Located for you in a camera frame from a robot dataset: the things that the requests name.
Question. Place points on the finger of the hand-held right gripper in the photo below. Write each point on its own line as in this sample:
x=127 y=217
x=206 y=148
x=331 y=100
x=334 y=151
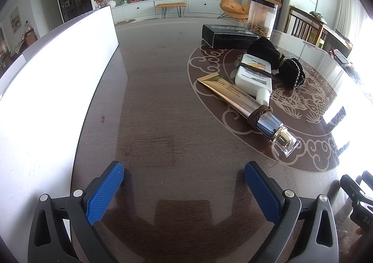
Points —
x=352 y=190
x=367 y=180

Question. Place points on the orange lounge chair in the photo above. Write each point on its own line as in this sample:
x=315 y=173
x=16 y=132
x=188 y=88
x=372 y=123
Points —
x=233 y=6

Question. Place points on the wooden side table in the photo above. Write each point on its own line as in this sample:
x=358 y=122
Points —
x=338 y=38

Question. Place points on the white tv cabinet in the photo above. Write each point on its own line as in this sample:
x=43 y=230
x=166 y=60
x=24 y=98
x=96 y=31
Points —
x=137 y=8

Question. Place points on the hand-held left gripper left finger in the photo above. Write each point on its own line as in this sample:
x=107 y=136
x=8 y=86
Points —
x=103 y=193

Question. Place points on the black rectangular box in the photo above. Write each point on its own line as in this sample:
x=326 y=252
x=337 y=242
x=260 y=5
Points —
x=230 y=36

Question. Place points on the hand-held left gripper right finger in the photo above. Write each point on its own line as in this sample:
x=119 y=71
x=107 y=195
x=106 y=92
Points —
x=262 y=193

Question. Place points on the framed wall painting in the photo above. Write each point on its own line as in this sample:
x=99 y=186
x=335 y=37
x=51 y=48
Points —
x=15 y=20

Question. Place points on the orange bench stool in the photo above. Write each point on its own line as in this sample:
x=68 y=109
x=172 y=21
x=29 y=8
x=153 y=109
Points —
x=170 y=4

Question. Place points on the wooden chair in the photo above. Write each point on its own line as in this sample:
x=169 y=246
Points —
x=303 y=25

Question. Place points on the gold cream tube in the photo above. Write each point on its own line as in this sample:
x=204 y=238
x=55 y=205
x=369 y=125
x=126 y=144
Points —
x=227 y=91

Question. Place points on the clear jar with black lid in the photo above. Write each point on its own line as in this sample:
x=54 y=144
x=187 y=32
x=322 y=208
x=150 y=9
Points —
x=262 y=18

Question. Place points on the white panel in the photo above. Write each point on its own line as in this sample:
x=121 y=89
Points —
x=72 y=62

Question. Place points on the white lotion bottle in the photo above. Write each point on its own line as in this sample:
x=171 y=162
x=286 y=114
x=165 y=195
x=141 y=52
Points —
x=253 y=76

